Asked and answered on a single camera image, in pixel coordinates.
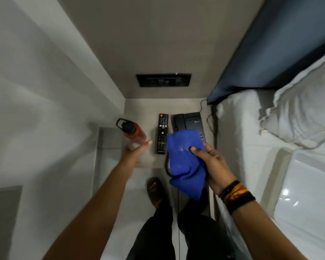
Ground white plastic tray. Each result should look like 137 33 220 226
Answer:
273 148 325 250

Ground black sandal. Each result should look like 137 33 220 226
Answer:
145 177 166 209

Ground black remote control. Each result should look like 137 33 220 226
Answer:
155 113 169 155

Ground blue padded headboard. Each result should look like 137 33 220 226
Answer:
207 0 325 106

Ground thin dark cable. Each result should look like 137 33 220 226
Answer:
199 99 216 134

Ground black coiled phone cord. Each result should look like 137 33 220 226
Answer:
163 152 177 178

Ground white pillow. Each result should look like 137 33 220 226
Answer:
258 45 325 150

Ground blue microfibre cloth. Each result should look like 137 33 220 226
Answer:
165 129 208 202

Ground black and orange wristbands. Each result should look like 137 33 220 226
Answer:
218 179 257 216

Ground person's left hand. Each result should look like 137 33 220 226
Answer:
119 140 153 172

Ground red water bottle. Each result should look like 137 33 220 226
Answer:
116 117 147 146

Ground black desk telephone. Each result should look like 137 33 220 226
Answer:
171 112 206 144

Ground person's right hand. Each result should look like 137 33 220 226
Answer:
189 142 238 197

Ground person's black trousers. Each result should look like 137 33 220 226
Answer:
125 197 247 260

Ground person's left forearm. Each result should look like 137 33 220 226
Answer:
43 159 137 260

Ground black wall switch panel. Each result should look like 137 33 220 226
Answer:
136 73 192 88

